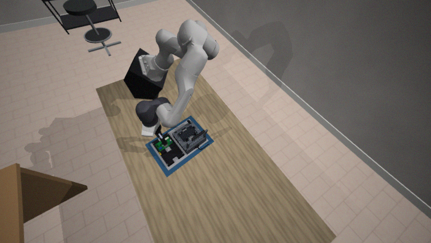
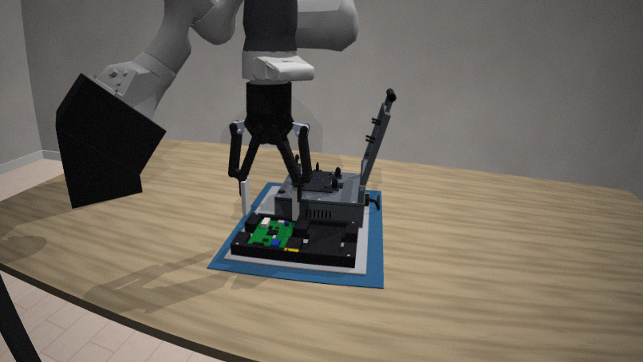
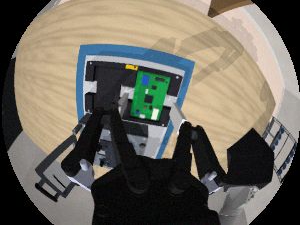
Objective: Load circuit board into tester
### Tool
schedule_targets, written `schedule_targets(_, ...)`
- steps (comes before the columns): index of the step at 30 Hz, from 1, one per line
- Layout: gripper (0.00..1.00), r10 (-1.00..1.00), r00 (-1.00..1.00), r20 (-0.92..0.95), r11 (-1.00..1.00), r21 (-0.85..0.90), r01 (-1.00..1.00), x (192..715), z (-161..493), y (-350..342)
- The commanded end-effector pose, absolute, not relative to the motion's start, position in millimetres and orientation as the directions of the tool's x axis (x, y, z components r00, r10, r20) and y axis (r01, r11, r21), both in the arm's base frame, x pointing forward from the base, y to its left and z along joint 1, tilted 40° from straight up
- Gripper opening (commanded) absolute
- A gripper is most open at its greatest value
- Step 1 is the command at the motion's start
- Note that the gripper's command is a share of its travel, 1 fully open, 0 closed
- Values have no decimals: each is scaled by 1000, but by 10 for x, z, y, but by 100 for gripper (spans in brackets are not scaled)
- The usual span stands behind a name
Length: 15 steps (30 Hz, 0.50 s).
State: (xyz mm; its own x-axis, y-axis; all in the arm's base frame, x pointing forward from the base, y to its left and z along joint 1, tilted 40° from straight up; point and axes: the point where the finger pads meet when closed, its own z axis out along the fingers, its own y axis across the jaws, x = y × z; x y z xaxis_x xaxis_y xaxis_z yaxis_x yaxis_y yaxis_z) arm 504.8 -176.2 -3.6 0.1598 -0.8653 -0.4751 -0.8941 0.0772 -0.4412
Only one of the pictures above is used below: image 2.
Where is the green circuit board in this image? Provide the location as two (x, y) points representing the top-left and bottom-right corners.
(248, 218), (295, 248)

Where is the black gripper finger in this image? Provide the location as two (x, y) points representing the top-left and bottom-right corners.
(270, 122), (313, 221)
(228, 120), (263, 216)

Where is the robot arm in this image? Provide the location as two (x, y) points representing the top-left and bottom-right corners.
(87, 0), (360, 120)

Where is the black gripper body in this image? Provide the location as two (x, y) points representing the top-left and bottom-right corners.
(244, 81), (294, 145)

